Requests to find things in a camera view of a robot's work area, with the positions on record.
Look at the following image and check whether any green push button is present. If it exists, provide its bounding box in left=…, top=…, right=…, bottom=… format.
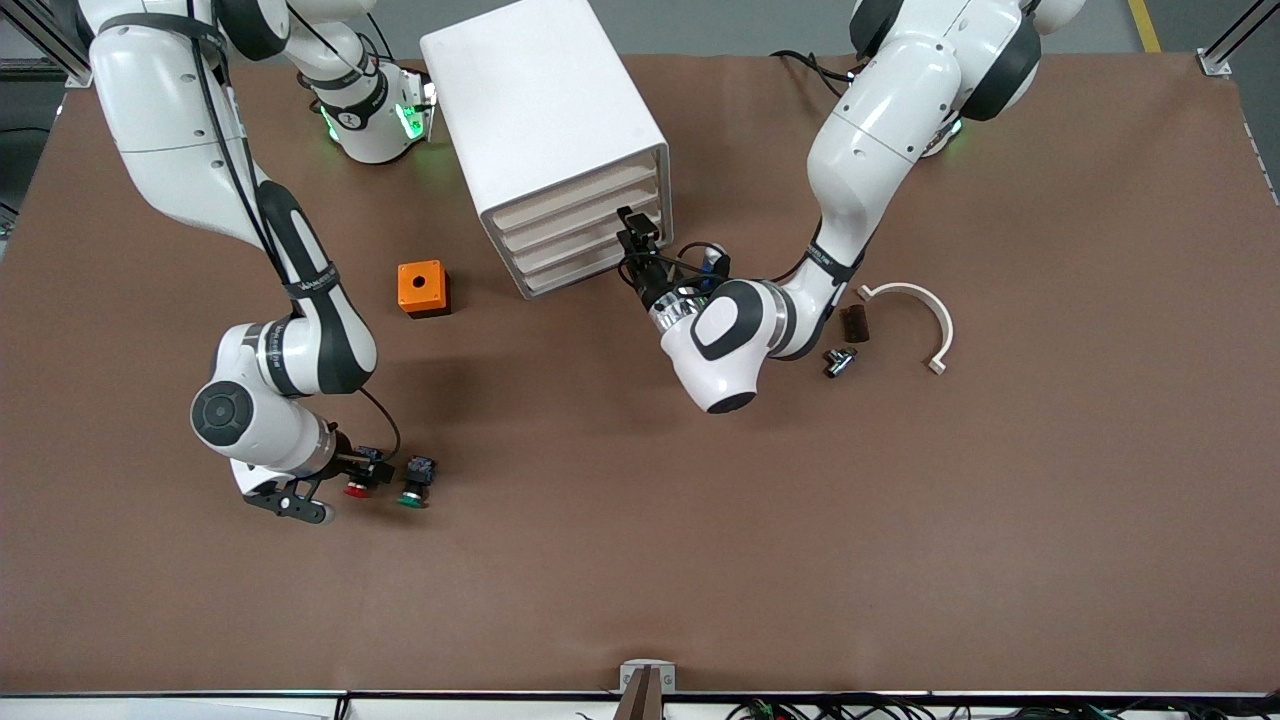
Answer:
left=397, top=455, right=439, bottom=509

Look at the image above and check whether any aluminium frame profile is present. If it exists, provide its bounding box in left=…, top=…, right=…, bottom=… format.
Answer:
left=1198, top=0, right=1280, bottom=77
left=18, top=0, right=99, bottom=86

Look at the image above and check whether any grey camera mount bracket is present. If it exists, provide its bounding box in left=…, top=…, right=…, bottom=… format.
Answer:
left=619, top=659, right=677, bottom=720

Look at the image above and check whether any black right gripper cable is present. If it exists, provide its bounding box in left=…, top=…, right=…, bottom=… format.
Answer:
left=185, top=0, right=402, bottom=463

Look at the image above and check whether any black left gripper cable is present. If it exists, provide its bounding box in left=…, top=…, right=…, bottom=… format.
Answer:
left=678, top=240, right=733, bottom=293

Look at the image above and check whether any black base cable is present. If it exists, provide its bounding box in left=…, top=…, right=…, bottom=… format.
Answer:
left=770, top=48, right=861, bottom=101

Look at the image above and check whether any red push button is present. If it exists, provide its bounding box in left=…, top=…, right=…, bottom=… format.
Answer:
left=344, top=447, right=391, bottom=499

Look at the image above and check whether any orange button box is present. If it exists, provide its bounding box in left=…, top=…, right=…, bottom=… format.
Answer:
left=397, top=260, right=452, bottom=320

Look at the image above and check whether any white curved plastic clip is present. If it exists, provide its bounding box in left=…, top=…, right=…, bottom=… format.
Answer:
left=857, top=282, right=956, bottom=377

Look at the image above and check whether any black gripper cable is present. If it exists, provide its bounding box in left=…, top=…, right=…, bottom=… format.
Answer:
left=678, top=240, right=733, bottom=293
left=185, top=0, right=402, bottom=463

